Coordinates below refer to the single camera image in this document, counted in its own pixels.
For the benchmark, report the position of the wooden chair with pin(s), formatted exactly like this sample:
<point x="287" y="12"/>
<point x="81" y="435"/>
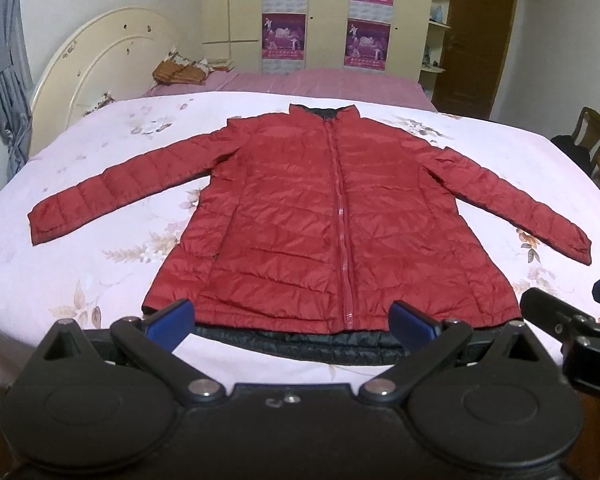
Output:
<point x="583" y="145"/>

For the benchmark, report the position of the lower left purple poster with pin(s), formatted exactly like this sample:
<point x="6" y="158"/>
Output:
<point x="283" y="43"/>

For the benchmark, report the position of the grey window curtain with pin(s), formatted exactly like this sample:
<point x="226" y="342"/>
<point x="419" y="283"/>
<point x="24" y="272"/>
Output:
<point x="15" y="86"/>

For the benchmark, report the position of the cream wooden headboard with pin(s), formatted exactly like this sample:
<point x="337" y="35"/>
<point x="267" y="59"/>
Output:
<point x="110" y="58"/>

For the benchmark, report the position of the red puffer jacket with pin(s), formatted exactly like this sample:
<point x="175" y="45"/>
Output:
<point x="312" y="224"/>

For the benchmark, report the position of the brown patterned pillow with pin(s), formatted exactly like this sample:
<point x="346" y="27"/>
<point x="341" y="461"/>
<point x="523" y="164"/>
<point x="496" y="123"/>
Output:
<point x="177" y="69"/>

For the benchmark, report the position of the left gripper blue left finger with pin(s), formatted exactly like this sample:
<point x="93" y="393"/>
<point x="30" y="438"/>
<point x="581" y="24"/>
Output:
<point x="169" y="327"/>

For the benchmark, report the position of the white floral bed quilt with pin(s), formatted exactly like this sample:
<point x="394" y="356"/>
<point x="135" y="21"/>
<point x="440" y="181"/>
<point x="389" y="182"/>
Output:
<point x="102" y="271"/>

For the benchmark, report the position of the lower right purple poster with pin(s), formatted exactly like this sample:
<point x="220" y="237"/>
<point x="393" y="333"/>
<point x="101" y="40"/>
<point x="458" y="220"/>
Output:
<point x="367" y="45"/>

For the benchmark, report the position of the brown wooden door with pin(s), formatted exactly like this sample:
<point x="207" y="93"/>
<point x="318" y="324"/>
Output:
<point x="473" y="56"/>

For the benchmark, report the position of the cream wardrobe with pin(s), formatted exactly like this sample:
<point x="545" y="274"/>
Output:
<point x="233" y="29"/>

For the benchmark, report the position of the cream corner shelf unit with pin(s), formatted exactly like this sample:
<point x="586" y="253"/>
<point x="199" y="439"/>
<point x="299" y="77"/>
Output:
<point x="438" y="26"/>

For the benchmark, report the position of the pink striped bed sheet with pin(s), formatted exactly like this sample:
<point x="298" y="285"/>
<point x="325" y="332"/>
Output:
<point x="336" y="83"/>

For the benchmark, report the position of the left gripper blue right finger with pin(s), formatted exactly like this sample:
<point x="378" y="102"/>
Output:
<point x="412" y="328"/>

